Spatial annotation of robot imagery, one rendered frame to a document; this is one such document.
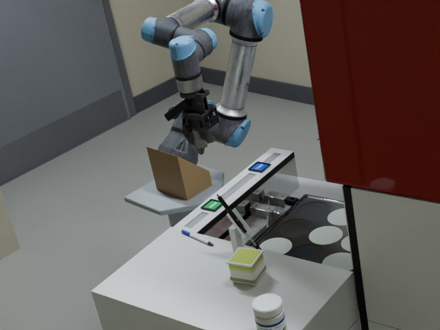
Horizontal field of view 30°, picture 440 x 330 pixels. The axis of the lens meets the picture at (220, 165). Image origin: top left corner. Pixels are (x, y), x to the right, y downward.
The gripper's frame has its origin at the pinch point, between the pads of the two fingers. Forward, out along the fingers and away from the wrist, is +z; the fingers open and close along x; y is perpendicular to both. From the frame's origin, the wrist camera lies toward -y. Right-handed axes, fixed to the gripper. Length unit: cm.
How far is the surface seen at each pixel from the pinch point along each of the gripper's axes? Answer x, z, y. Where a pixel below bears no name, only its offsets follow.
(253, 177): 19.6, 19.6, 2.7
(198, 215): -5.9, 19.7, -0.7
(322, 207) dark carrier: 19.5, 25.7, 27.9
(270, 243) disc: -3.7, 25.6, 23.7
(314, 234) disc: 5.3, 25.7, 33.6
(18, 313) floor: 9, 116, -149
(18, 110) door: 125, 74, -268
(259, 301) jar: -45, 10, 51
